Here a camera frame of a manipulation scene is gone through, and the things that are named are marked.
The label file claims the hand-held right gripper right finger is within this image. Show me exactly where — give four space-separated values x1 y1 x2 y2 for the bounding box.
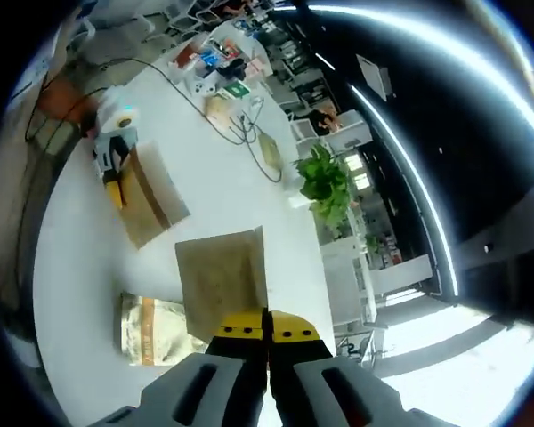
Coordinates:
269 310 464 427

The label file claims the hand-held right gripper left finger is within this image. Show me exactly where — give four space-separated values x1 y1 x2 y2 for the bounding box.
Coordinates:
88 305 271 427

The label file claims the gold mask box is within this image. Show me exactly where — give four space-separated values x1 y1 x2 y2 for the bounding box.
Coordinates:
115 140 192 250

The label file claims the gold mask packet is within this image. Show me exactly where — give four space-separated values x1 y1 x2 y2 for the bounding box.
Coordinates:
174 225 269 342

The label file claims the green white box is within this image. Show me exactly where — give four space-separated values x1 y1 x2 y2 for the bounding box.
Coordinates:
217 82 251 100

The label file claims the white game controller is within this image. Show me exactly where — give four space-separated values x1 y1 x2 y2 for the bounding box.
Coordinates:
190 77 218 98

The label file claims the white table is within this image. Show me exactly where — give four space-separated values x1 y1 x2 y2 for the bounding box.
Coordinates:
30 21 339 427

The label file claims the clear plastic bag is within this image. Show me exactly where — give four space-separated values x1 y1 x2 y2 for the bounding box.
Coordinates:
203 94 233 122

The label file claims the person's beige shirt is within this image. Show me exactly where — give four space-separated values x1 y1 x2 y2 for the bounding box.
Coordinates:
0 141 61 361

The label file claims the potted green plant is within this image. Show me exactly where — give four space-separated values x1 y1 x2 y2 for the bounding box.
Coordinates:
291 141 358 233

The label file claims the short ceiling light strip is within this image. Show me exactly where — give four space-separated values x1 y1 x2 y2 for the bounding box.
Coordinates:
313 52 338 72

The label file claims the long ceiling light strip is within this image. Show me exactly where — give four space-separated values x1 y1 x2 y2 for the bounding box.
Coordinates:
306 2 534 134
350 83 460 298

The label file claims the ceiling air vent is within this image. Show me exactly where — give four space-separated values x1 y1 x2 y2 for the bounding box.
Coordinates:
354 52 392 102

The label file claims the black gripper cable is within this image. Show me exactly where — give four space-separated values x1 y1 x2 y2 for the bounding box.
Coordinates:
24 86 109 146

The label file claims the black table cable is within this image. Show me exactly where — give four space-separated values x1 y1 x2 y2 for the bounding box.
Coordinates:
84 56 284 184

